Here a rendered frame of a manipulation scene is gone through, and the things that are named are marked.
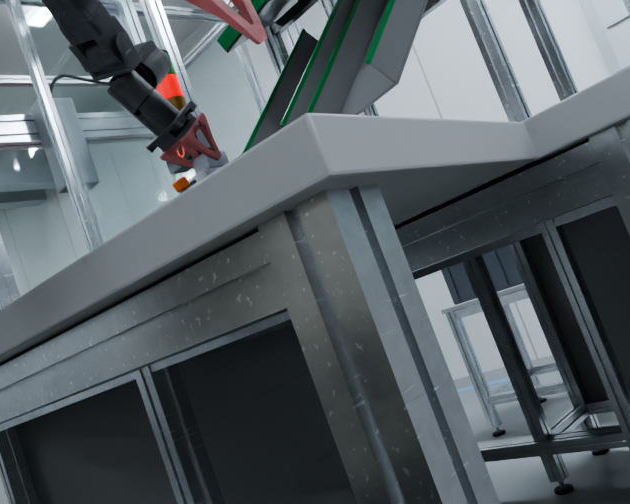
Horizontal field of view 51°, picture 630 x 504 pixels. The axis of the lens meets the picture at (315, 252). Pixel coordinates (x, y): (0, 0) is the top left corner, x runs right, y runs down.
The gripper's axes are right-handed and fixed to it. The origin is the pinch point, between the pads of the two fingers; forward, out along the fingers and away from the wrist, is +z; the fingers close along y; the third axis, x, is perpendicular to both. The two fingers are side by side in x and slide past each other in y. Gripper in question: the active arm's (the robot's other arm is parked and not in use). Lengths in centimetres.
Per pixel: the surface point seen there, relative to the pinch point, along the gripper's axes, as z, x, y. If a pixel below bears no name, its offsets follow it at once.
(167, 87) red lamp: -11.8, -22.7, 16.5
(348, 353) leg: -4, 62, -64
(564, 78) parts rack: 23, -6, -54
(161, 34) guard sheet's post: -19.5, -33.2, 16.6
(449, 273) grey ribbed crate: 140, -126, 85
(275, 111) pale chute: -0.6, 3.6, -21.7
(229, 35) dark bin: -12.5, 0.5, -23.1
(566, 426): 154, -44, 28
